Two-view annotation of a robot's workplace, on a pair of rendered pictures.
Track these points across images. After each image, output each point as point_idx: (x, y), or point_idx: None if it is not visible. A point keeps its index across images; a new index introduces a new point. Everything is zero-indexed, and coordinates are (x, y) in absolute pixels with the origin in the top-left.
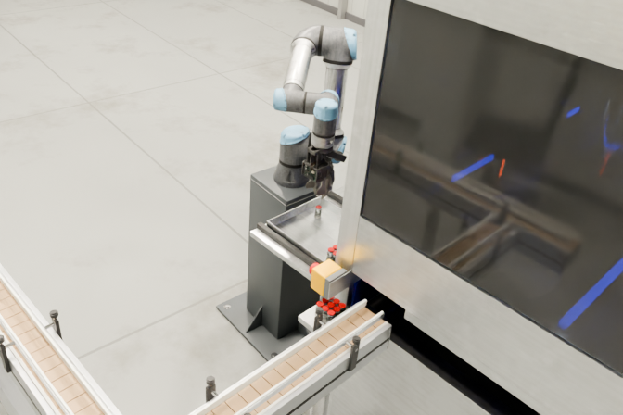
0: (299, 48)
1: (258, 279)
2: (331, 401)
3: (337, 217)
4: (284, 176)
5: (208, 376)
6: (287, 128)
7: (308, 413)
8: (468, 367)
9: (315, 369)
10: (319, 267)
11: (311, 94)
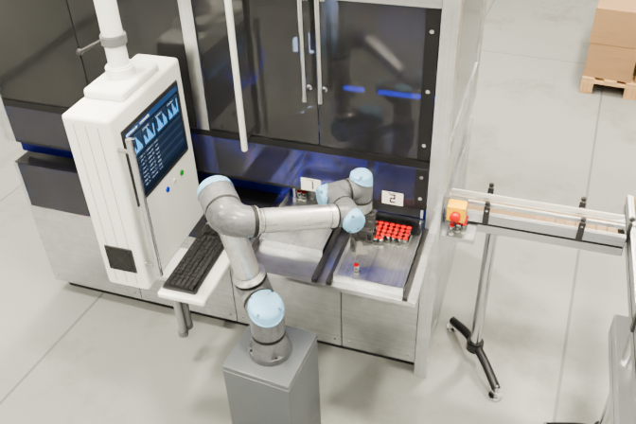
0: (273, 211)
1: None
2: (434, 301)
3: (344, 262)
4: (289, 340)
5: (583, 220)
6: (262, 311)
7: (380, 399)
8: None
9: (515, 205)
10: (461, 206)
11: (343, 193)
